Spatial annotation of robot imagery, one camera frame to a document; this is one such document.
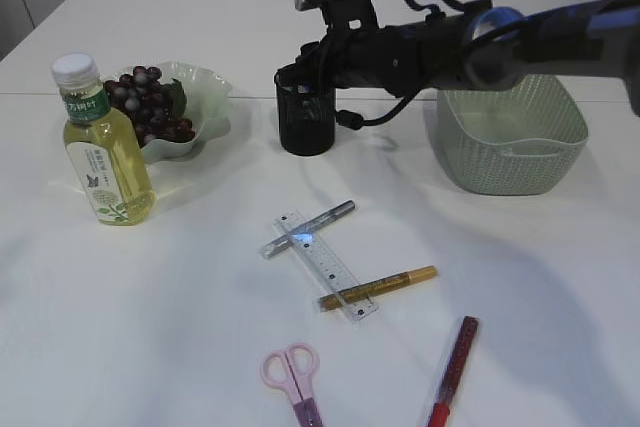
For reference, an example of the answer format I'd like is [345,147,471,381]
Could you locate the green wavy glass plate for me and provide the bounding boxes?
[103,61,232,164]

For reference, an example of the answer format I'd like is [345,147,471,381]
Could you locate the silver glitter marker pen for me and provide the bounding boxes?
[260,200,356,260]

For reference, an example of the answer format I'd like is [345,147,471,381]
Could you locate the black mesh pen holder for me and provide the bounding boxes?
[274,68,336,157]

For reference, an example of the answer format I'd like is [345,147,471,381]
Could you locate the clear plastic ruler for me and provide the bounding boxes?
[291,230,379,323]

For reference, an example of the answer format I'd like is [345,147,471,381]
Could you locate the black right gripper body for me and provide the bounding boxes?
[292,0,473,97]

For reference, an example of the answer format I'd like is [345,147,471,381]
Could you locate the gold glitter marker pen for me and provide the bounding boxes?
[318,266,438,311]

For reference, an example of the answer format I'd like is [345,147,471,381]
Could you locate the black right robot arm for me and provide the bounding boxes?
[278,0,639,112]

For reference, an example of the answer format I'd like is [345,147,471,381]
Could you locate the pink safety scissors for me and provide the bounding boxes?
[260,342,324,427]

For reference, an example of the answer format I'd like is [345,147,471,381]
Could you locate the yellow tea bottle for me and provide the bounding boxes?
[51,53,155,226]

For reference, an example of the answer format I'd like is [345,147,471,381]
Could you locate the dark purple grape bunch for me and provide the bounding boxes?
[103,65,196,147]

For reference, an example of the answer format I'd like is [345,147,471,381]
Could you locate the green plastic woven basket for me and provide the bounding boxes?
[436,75,589,196]

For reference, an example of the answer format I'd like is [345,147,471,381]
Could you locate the red glitter marker pen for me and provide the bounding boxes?
[427,316,479,427]

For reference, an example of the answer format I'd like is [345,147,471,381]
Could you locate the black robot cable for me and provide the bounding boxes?
[335,0,531,131]

